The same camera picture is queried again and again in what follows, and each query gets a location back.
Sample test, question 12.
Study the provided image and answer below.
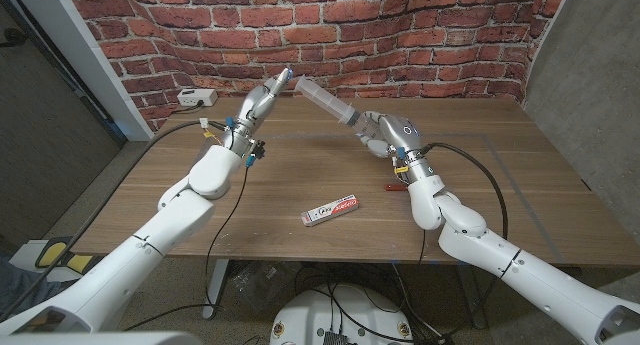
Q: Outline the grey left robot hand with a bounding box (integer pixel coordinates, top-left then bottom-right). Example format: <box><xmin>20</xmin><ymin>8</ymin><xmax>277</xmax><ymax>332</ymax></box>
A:
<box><xmin>225</xmin><ymin>67</ymin><xmax>296</xmax><ymax>160</ymax></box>

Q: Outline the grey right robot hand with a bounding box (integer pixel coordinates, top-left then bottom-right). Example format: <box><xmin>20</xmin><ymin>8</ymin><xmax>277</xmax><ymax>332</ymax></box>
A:
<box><xmin>358</xmin><ymin>112</ymin><xmax>435</xmax><ymax>186</ymax></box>

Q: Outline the clear plastic syringe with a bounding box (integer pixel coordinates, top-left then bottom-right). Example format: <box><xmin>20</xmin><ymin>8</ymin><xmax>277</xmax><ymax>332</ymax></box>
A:
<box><xmin>294</xmin><ymin>75</ymin><xmax>387</xmax><ymax>142</ymax></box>

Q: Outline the white red toothpaste box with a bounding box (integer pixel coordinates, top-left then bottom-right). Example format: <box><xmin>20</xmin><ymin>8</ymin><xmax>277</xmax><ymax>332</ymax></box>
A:
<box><xmin>300</xmin><ymin>193</ymin><xmax>361</xmax><ymax>228</ymax></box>

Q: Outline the white power strip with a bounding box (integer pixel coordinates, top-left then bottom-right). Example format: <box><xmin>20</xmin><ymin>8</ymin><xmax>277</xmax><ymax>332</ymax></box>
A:
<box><xmin>176</xmin><ymin>87</ymin><xmax>219</xmax><ymax>108</ymax></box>

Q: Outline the printed red brick backdrop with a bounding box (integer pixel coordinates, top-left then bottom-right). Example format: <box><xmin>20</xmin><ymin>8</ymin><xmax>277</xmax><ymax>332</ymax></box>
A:
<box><xmin>62</xmin><ymin>0</ymin><xmax>572</xmax><ymax>132</ymax></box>

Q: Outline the clear plastic bag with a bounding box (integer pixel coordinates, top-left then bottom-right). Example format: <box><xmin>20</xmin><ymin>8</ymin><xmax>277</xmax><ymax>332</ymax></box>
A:
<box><xmin>233</xmin><ymin>261</ymin><xmax>282</xmax><ymax>307</ymax></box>

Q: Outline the grey table leg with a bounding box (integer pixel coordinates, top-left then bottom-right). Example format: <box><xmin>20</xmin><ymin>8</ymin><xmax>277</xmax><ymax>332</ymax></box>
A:
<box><xmin>453</xmin><ymin>264</ymin><xmax>487</xmax><ymax>331</ymax></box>
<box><xmin>201</xmin><ymin>258</ymin><xmax>230</xmax><ymax>321</ymax></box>

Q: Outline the white robot torso base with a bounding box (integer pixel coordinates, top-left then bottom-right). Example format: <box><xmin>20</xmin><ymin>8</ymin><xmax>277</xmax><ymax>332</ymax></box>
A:
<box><xmin>269</xmin><ymin>283</ymin><xmax>416</xmax><ymax>345</ymax></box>

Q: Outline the yellow white foot pedal unit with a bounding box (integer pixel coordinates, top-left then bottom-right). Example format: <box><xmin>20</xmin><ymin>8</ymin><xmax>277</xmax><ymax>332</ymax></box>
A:
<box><xmin>9</xmin><ymin>238</ymin><xmax>96</xmax><ymax>282</ymax></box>

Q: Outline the person's leg in jeans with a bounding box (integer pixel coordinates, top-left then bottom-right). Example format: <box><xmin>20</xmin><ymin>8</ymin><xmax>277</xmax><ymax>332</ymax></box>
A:
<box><xmin>0</xmin><ymin>256</ymin><xmax>69</xmax><ymax>314</ymax></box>

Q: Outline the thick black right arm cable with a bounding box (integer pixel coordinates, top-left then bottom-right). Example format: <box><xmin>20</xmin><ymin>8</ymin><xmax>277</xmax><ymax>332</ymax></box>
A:
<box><xmin>422</xmin><ymin>141</ymin><xmax>510</xmax><ymax>331</ymax></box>

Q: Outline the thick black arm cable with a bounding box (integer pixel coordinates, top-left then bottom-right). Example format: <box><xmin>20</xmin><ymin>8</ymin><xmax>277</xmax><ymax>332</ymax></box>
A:
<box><xmin>0</xmin><ymin>119</ymin><xmax>229</xmax><ymax>324</ymax></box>
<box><xmin>422</xmin><ymin>141</ymin><xmax>510</xmax><ymax>331</ymax></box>

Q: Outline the black power strip cord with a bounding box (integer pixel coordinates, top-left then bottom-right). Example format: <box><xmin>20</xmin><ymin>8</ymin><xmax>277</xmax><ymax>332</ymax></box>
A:
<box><xmin>171</xmin><ymin>100</ymin><xmax>205</xmax><ymax>116</ymax></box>

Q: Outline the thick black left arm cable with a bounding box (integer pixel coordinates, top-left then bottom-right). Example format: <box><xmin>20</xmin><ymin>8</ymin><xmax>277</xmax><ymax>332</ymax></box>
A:
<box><xmin>0</xmin><ymin>119</ymin><xmax>229</xmax><ymax>324</ymax></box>

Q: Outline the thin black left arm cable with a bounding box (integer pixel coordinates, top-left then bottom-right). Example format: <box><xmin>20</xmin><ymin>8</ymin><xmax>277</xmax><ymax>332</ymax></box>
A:
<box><xmin>203</xmin><ymin>162</ymin><xmax>252</xmax><ymax>311</ymax></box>

